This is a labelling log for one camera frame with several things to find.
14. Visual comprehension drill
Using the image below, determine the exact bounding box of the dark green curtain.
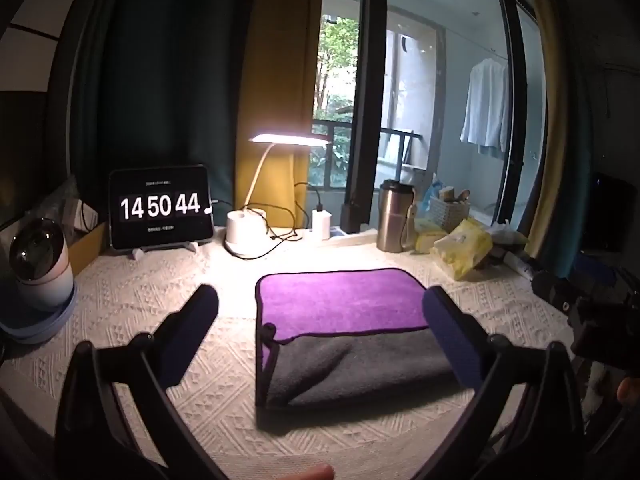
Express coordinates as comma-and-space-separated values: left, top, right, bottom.
69, 0, 263, 213

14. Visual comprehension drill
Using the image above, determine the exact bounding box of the white and pink humidifier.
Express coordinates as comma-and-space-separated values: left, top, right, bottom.
8, 218, 75, 314

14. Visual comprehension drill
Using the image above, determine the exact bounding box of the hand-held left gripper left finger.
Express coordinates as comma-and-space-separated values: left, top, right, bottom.
54, 284, 226, 480

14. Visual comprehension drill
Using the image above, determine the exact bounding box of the blue round tray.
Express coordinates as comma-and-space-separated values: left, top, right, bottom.
0, 280, 79, 346

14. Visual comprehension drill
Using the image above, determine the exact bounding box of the tablet with clock display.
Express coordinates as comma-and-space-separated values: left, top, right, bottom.
108, 164, 216, 251

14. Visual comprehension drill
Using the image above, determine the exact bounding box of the white knitted tablecloth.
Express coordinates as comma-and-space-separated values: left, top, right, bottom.
0, 226, 601, 480

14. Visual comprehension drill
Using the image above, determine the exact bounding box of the blue plastic bag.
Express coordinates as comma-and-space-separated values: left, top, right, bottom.
416, 174, 447, 217

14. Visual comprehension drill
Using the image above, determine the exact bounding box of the stainless steel tumbler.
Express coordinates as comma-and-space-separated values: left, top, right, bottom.
376, 178, 417, 253

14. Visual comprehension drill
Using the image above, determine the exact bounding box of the white hanging shirt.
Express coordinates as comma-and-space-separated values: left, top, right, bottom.
459, 57, 509, 157

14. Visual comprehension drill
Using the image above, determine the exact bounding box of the white tablet stand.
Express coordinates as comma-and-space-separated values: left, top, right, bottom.
130, 240, 199, 261

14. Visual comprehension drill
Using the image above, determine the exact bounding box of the black cable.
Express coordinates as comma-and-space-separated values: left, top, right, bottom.
210, 181, 323, 262

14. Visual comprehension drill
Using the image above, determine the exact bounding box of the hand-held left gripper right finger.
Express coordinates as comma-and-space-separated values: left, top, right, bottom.
421, 285, 586, 480

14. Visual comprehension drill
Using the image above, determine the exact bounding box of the black balcony railing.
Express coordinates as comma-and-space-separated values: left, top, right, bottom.
309, 119, 427, 192

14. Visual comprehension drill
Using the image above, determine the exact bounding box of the person's right hand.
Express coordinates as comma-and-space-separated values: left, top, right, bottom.
617, 377, 640, 407

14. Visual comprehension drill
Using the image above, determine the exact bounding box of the teal curtain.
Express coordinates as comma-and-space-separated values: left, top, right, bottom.
542, 0, 603, 278

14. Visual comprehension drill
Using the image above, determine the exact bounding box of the white woven basket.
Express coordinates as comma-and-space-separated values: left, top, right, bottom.
428, 194, 471, 234

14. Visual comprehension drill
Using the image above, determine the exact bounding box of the white desk lamp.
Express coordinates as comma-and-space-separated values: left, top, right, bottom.
223, 132, 332, 258

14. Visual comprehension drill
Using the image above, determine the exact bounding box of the person's left hand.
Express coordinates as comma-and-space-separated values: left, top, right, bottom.
288, 463, 335, 480

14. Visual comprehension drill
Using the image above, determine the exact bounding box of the white power adapter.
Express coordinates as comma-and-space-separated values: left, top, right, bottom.
311, 203, 332, 241

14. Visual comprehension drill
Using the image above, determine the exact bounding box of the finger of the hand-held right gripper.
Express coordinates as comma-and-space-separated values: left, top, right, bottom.
531, 269, 581, 317

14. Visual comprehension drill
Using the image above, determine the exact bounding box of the white tube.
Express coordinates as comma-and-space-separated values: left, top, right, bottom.
502, 252, 537, 279

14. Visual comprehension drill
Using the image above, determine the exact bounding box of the purple and grey towel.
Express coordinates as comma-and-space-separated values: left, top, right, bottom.
254, 268, 464, 412

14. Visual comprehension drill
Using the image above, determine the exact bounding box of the yellow curtain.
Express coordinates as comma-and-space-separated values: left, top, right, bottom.
517, 0, 557, 247
234, 0, 327, 212

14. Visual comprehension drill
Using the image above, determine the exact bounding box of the cardboard box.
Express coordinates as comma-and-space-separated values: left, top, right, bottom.
65, 220, 109, 277

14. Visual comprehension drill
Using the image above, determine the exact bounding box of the yellow wet wipes packet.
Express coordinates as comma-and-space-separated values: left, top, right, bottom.
432, 218, 494, 281

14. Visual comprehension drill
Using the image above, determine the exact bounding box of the small yellow packet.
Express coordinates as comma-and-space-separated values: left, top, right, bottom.
414, 218, 449, 254

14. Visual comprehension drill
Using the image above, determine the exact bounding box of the black window frame post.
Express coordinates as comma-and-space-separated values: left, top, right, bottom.
341, 0, 390, 234

